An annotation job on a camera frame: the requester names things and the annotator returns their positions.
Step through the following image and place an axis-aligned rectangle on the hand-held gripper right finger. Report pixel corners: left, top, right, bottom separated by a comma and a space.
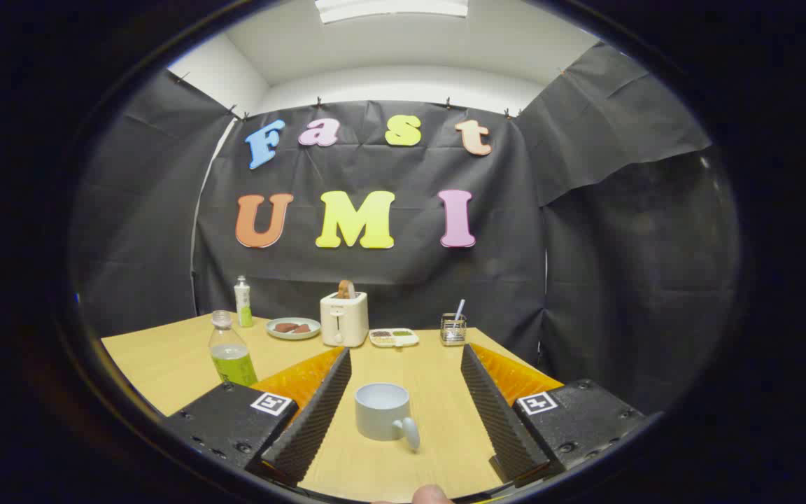
460, 343, 647, 489

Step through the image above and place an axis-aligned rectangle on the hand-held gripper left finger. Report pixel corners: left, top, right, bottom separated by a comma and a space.
163, 346, 353, 487

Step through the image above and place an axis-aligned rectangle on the pale grey cup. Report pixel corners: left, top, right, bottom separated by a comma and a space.
355, 383, 420, 451

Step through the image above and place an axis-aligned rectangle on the green juice bottle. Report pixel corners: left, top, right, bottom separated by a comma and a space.
208, 310, 259, 388

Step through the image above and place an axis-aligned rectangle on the small white green bottle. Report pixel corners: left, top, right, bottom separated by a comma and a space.
234, 275, 254, 328

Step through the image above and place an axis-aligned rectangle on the pale green plate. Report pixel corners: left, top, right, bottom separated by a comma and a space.
266, 317, 322, 341

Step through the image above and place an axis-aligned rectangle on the white toaster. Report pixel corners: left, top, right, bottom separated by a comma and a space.
320, 291, 369, 348

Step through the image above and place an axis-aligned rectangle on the white divided snack tray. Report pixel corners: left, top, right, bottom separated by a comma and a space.
369, 328, 420, 349

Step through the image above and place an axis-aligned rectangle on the black backdrop cloth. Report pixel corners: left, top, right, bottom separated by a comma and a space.
71, 42, 740, 414

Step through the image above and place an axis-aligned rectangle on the wooden table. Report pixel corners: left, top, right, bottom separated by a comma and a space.
101, 313, 565, 503

